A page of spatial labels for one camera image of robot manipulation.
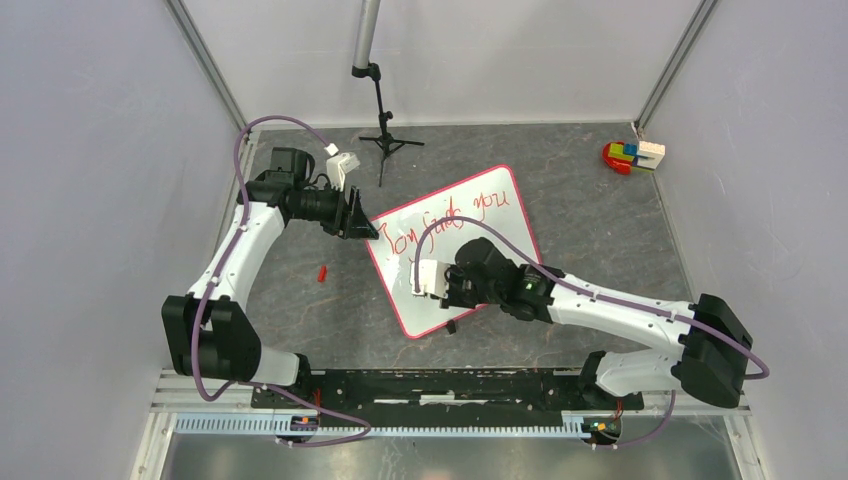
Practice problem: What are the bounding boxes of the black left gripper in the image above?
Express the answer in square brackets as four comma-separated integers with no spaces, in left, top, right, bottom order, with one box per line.
[292,180,379,241]

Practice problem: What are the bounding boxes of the pink-framed whiteboard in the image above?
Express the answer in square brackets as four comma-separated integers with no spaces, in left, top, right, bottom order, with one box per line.
[362,164,543,341]

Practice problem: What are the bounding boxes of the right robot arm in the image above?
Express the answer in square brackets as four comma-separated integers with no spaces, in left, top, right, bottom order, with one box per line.
[411,238,754,408]

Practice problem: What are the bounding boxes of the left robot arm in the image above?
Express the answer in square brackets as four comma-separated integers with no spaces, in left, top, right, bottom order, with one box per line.
[161,145,379,408]

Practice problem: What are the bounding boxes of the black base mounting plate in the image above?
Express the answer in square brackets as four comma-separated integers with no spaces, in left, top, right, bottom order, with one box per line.
[290,368,644,428]

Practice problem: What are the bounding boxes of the grey metal pole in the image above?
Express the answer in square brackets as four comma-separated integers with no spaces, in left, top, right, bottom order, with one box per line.
[352,0,381,78]

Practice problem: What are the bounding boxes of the colourful toy block stack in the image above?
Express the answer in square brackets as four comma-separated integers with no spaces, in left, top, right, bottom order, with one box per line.
[601,141,666,175]

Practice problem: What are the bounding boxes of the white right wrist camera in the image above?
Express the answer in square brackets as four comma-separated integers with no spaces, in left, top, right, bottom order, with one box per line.
[410,259,450,299]

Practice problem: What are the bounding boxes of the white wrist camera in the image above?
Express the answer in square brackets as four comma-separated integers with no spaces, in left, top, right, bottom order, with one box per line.
[410,259,450,299]
[324,143,360,192]

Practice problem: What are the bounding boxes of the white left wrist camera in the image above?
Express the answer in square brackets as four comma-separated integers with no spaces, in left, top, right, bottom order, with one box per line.
[324,143,360,192]

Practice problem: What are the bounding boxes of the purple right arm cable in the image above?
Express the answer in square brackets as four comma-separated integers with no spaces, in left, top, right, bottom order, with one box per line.
[413,215,771,452]

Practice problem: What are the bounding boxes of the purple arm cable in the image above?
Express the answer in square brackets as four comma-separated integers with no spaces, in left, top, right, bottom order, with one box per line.
[413,215,771,452]
[190,115,374,449]

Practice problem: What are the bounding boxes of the blue slotted cable duct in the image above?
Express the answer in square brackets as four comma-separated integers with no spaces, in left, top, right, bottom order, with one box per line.
[173,411,624,439]

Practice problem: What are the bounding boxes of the black camera tripod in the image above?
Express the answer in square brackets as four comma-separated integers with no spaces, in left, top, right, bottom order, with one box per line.
[351,63,425,187]

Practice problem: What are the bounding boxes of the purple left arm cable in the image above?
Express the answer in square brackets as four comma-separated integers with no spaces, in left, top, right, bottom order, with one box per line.
[190,115,374,449]

